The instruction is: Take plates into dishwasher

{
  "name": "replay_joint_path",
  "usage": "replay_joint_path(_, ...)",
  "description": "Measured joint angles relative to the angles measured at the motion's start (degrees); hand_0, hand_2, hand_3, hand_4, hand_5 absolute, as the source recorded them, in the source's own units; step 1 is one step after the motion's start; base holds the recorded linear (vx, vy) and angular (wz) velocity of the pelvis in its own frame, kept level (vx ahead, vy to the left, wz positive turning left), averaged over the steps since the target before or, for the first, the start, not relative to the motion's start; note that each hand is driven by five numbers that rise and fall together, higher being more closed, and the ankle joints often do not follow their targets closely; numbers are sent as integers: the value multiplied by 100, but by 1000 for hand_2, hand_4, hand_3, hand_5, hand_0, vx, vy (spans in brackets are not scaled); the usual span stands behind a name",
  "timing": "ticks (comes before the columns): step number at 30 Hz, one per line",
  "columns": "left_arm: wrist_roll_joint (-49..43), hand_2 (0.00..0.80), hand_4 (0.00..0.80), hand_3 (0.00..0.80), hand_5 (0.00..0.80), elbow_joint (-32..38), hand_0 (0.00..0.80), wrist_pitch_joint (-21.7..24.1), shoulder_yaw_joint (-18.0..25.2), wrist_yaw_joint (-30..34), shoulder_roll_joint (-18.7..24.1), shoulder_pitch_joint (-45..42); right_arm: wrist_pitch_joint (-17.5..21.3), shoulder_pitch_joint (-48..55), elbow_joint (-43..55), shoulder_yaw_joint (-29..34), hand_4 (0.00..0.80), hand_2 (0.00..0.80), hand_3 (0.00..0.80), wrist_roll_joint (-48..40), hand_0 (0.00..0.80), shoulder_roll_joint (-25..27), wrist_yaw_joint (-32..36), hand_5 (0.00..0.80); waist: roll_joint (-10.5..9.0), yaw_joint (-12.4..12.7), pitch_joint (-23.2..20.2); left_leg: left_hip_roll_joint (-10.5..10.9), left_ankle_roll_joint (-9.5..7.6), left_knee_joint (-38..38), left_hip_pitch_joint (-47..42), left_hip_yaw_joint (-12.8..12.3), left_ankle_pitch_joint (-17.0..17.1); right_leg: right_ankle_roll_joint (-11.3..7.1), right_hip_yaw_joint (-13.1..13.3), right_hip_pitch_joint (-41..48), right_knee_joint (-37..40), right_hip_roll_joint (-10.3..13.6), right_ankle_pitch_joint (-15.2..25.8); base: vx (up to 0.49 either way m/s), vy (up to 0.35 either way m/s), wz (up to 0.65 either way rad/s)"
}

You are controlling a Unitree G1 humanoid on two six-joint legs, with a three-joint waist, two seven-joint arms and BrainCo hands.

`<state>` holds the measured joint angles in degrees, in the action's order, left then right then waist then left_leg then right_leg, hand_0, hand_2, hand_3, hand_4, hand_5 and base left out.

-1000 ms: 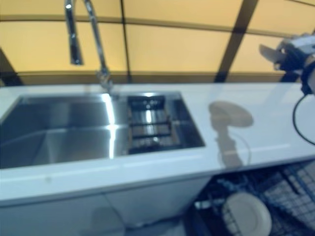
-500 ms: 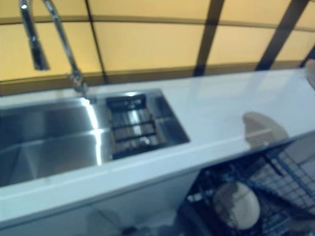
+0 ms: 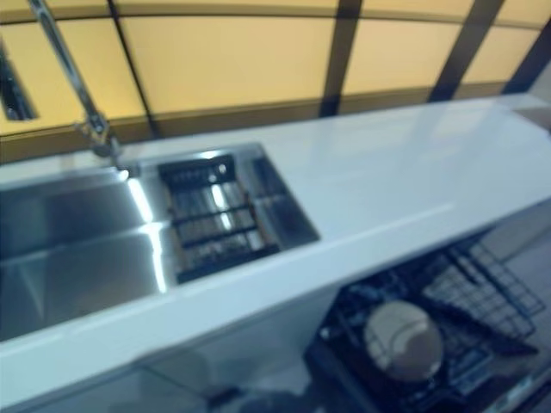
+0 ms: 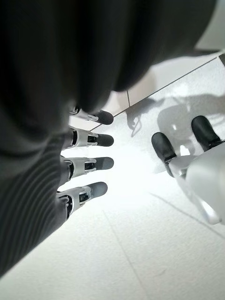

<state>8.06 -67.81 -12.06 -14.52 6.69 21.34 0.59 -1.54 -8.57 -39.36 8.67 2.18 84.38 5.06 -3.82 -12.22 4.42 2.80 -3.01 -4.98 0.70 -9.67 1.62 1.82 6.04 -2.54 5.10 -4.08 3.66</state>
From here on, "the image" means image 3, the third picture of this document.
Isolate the cream deep plate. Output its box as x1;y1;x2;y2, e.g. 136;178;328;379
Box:
364;299;433;363

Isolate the black sink dish rack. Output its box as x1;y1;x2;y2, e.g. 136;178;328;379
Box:
156;151;282;284

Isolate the stainless steel sink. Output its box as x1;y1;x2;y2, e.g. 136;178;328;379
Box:
0;143;323;344

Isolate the chrome gooseneck faucet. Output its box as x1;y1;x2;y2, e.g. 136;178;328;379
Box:
0;0;131;171

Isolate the black wire dishwasher rack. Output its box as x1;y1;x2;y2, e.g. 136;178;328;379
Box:
309;240;547;413

